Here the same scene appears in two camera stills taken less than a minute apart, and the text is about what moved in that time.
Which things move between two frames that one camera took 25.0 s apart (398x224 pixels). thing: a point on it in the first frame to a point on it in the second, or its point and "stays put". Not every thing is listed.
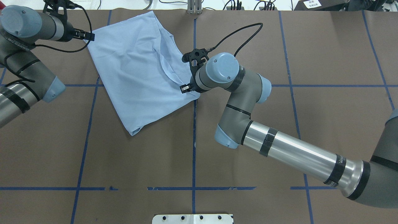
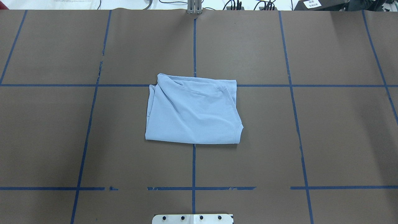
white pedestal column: [192, 219] stays put
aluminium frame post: [194, 7] stays put
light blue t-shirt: [142, 67] to [191, 109]
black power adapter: [316, 5] stays put
